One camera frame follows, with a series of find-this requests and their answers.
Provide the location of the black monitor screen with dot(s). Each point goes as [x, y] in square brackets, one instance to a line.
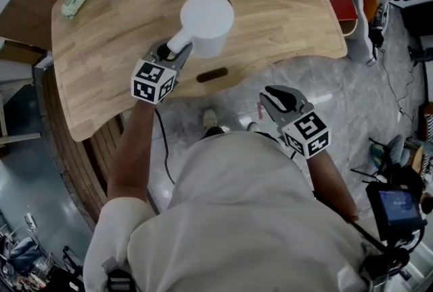
[397, 207]

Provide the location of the person's shoe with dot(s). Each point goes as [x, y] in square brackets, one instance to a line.
[209, 118]
[253, 126]

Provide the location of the person's left forearm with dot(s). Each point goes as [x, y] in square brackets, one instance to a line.
[130, 148]

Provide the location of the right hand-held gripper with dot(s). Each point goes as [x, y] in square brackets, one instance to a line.
[306, 135]

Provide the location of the wooden table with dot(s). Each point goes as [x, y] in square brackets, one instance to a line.
[270, 13]

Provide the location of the person's right shoe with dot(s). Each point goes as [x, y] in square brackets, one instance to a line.
[253, 126]

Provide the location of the brown cardboard box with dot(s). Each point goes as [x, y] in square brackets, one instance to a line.
[30, 10]

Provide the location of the white electric kettle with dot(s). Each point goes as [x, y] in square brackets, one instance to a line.
[208, 20]

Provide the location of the red book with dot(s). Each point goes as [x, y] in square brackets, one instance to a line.
[343, 8]

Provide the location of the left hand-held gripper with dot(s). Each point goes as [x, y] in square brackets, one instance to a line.
[152, 81]

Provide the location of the person's black trousers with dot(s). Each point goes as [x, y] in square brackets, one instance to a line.
[216, 132]

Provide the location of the person's right forearm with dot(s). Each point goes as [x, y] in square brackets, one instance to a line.
[329, 186]

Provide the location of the person's white shirt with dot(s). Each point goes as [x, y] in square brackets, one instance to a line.
[236, 216]

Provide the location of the chair with clothes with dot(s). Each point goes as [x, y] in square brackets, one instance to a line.
[392, 155]

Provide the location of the person's left shoe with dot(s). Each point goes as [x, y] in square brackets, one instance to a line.
[209, 118]

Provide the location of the white bin with bottles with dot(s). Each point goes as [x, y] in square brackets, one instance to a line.
[360, 37]

